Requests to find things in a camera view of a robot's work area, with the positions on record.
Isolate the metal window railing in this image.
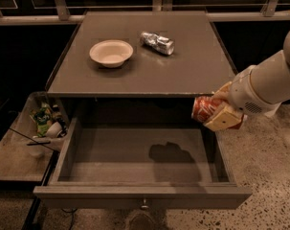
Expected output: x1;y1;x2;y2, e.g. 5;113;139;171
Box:
0;0;290;25

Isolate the red coke can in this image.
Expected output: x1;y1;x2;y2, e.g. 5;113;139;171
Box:
191;96;236;126

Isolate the clear plastic bin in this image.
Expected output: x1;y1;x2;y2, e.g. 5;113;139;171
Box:
0;92;66;182

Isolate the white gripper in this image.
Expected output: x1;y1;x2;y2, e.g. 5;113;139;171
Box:
204;65;280;131

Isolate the crushed silver can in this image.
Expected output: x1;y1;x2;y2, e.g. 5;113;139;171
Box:
140;32;174;56

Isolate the green snack bag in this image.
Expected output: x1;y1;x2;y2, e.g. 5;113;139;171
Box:
30;103;55;137

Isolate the white cup in bin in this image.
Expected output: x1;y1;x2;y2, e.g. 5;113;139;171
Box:
46;122;62;138

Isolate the grey cabinet with top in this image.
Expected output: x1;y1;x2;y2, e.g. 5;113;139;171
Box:
48;11;234;124

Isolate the open grey top drawer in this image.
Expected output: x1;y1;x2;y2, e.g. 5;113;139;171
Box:
33;117;254;211

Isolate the white paper bowl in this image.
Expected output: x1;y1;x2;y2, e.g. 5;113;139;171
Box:
89;40;134;68

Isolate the metal drawer knob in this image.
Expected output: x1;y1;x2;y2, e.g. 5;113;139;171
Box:
140;199;149;210

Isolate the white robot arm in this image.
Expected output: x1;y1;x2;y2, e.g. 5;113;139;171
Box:
204;31;290;131

